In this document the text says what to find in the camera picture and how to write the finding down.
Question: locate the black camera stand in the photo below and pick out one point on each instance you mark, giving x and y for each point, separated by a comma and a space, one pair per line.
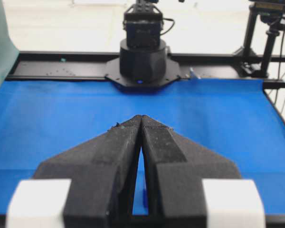
265, 24

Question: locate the blue table mat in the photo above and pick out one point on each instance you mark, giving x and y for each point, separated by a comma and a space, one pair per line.
39, 119

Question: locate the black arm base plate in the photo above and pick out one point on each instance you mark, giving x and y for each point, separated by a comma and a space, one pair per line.
151, 75

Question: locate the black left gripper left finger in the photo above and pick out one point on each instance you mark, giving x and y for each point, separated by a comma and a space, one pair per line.
102, 173

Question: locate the black table frame rail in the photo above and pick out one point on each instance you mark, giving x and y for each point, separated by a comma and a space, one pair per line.
81, 66

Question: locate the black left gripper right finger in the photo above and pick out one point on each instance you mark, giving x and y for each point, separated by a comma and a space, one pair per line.
174, 169

